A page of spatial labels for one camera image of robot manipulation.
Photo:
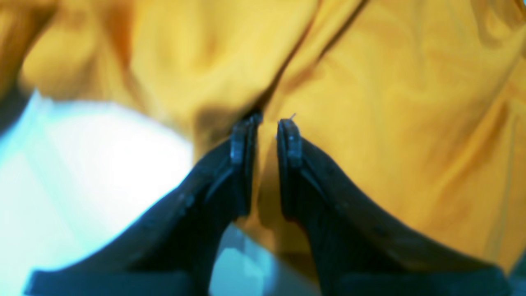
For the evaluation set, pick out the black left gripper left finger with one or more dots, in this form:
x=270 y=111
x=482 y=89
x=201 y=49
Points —
x=171 y=249

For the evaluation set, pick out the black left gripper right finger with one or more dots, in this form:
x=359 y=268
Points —
x=358 y=248

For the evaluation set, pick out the orange t-shirt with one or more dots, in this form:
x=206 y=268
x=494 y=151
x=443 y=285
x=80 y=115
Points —
x=421 y=102

